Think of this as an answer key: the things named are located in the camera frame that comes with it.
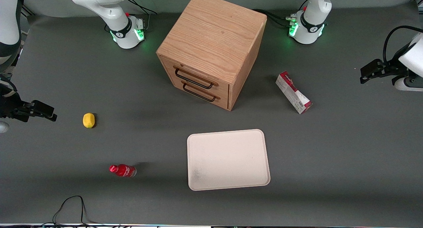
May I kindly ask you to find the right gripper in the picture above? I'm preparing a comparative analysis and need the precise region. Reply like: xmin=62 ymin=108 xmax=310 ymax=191
xmin=0 ymin=77 xmax=58 ymax=123

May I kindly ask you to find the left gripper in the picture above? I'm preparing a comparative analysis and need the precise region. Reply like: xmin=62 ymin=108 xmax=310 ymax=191
xmin=360 ymin=32 xmax=423 ymax=85

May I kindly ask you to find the red cookie box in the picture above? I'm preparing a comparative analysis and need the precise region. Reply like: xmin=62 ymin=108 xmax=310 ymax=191
xmin=275 ymin=71 xmax=313 ymax=115

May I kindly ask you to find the beige plastic tray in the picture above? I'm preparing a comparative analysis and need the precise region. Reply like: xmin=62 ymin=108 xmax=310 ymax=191
xmin=187 ymin=129 xmax=271 ymax=191

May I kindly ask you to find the yellow lemon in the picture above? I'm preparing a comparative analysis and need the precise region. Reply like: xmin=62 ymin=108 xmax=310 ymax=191
xmin=83 ymin=113 xmax=96 ymax=129

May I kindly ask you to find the dark grey table mat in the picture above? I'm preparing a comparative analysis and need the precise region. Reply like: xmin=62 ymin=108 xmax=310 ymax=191
xmin=0 ymin=2 xmax=423 ymax=226

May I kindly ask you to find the red soda bottle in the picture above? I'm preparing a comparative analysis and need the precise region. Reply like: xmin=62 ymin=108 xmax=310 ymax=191
xmin=109 ymin=164 xmax=137 ymax=178

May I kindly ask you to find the wooden drawer front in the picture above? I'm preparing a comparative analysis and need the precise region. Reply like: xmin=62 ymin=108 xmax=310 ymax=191
xmin=172 ymin=79 xmax=229 ymax=110
xmin=160 ymin=56 xmax=230 ymax=94

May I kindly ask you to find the wooden drawer cabinet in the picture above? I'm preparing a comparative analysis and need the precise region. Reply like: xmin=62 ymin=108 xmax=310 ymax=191
xmin=156 ymin=0 xmax=267 ymax=111

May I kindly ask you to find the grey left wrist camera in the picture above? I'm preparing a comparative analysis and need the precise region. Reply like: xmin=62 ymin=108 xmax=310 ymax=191
xmin=393 ymin=76 xmax=423 ymax=92

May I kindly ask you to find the black looped cable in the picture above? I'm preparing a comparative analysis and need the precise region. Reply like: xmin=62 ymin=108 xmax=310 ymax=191
xmin=52 ymin=195 xmax=99 ymax=227

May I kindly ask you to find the black left arm base cable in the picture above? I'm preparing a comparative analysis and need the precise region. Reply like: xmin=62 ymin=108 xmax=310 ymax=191
xmin=252 ymin=9 xmax=295 ymax=27

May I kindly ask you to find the black arm base cable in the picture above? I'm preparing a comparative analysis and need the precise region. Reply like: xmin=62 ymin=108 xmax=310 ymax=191
xmin=252 ymin=9 xmax=295 ymax=27
xmin=126 ymin=0 xmax=158 ymax=31

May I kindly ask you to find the black right arm base cable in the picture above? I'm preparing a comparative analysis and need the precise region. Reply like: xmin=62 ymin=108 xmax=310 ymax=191
xmin=126 ymin=0 xmax=158 ymax=31

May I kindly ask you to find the black metal drawer handle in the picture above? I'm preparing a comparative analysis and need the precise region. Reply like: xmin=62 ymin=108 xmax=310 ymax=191
xmin=182 ymin=82 xmax=217 ymax=102
xmin=174 ymin=67 xmax=215 ymax=90

